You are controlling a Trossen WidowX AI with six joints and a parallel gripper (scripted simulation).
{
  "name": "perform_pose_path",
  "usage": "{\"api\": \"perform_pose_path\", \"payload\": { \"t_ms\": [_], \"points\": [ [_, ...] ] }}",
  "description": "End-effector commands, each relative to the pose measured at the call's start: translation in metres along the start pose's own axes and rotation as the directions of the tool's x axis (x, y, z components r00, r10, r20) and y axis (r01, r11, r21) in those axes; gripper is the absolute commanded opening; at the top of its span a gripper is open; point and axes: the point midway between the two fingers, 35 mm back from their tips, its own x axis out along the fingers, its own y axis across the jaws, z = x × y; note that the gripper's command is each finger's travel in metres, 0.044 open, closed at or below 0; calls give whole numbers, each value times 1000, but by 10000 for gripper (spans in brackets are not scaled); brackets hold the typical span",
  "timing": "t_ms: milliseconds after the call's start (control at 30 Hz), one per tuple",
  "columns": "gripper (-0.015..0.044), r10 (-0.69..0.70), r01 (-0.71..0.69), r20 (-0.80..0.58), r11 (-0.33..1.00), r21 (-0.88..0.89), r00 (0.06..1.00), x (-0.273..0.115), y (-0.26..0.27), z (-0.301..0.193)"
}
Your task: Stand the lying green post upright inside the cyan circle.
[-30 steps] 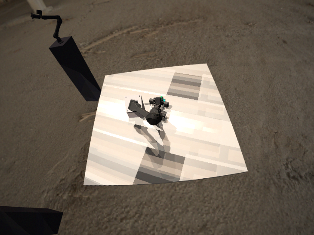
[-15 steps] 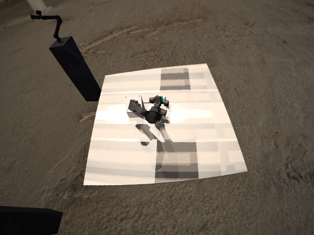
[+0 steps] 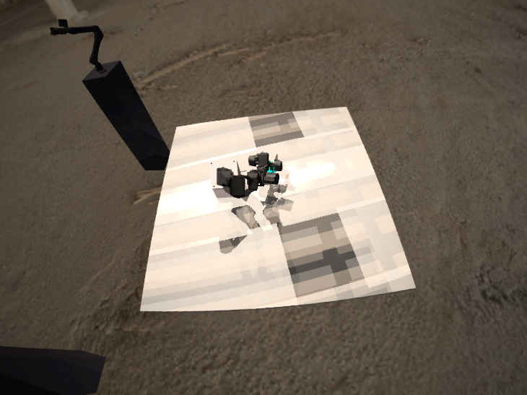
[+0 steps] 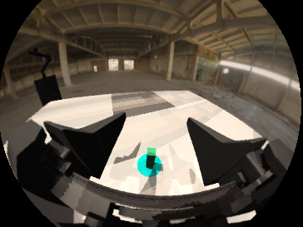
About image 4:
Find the cyan circle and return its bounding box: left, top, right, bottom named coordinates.
left=137, top=155, right=161, bottom=176

